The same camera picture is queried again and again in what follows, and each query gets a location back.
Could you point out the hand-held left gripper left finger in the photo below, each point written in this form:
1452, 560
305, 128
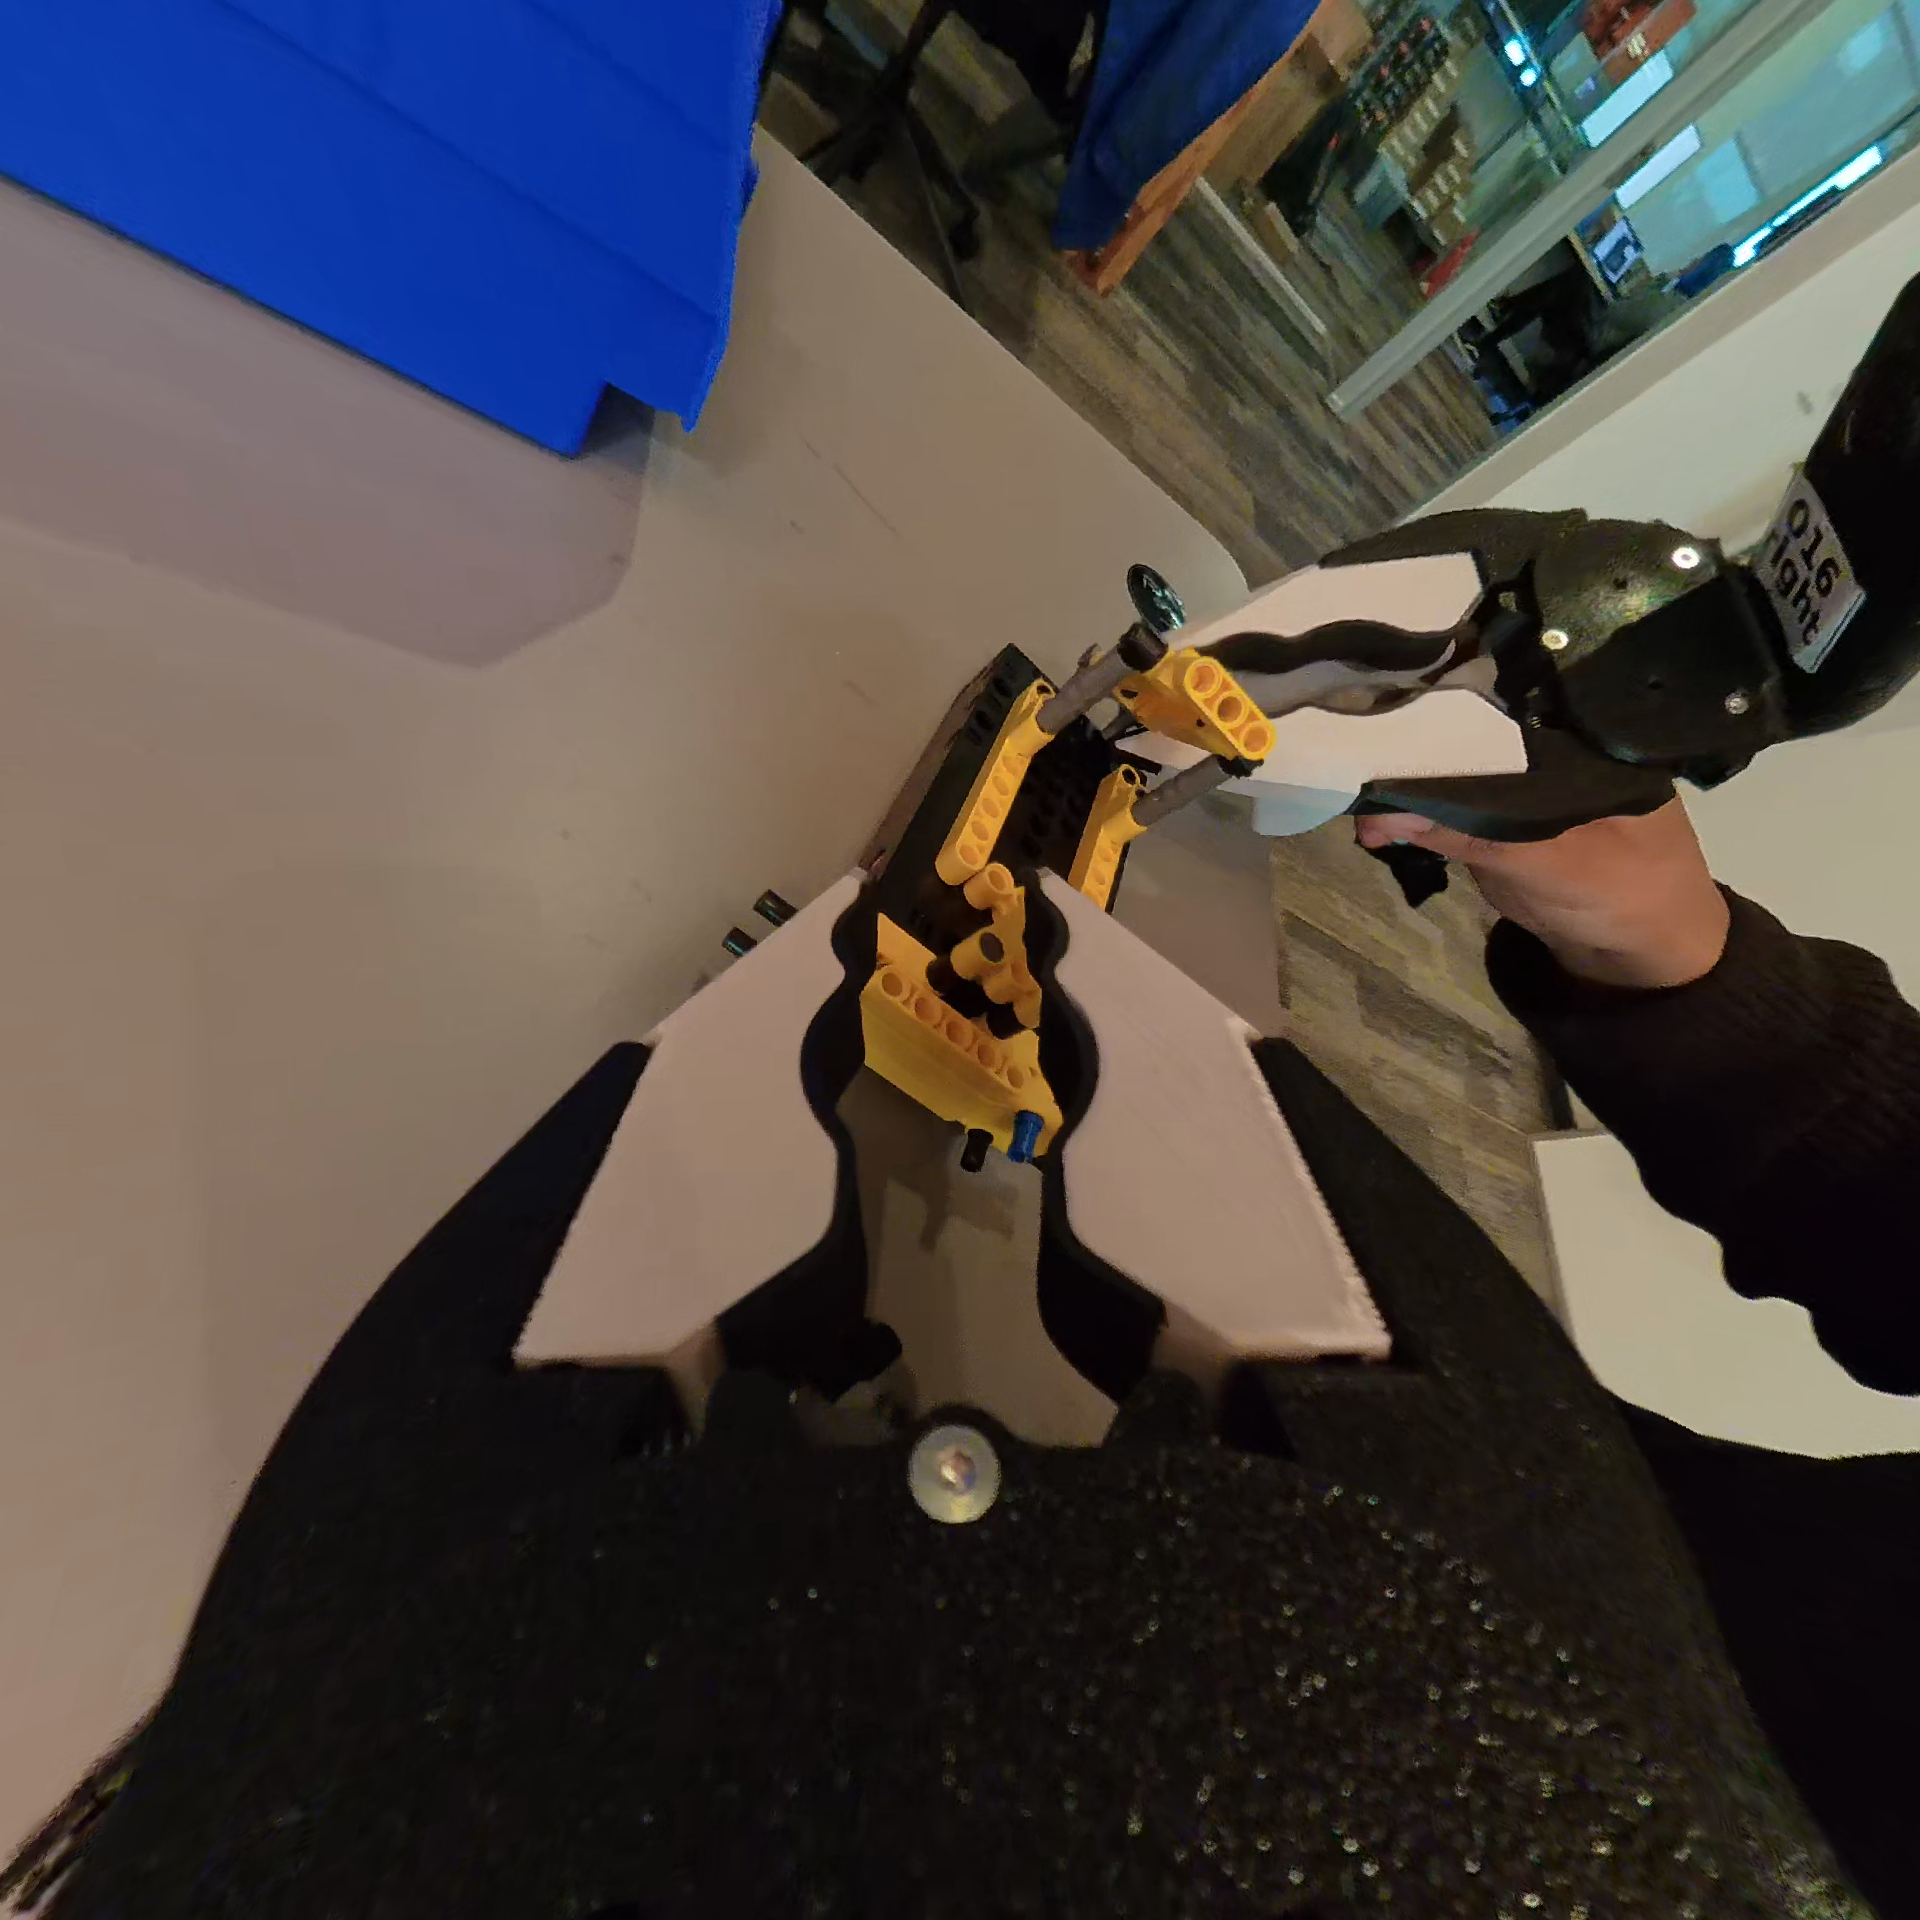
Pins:
690, 1200

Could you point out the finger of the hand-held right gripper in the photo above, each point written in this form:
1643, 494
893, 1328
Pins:
1395, 742
1380, 600

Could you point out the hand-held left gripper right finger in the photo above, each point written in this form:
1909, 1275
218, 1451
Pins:
1214, 1200

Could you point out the yellow panel with grey shafts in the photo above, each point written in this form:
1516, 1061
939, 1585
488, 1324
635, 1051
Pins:
1214, 705

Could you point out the black and yellow brick assembly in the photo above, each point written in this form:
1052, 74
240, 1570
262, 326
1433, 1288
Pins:
961, 1051

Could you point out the person's right forearm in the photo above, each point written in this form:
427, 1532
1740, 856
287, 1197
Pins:
1801, 1094

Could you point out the person's right hand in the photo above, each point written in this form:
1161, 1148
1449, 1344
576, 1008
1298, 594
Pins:
1604, 901

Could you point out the white side table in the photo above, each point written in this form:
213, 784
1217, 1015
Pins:
1650, 451

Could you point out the round black desk grommet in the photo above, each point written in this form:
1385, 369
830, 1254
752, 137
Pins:
1155, 597

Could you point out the long wooden table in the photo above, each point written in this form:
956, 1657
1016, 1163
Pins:
1245, 117

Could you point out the blue jacket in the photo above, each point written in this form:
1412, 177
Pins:
1155, 74

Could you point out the black office chair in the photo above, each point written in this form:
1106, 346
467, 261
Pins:
915, 61

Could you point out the blue storage bin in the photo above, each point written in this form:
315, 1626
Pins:
375, 180

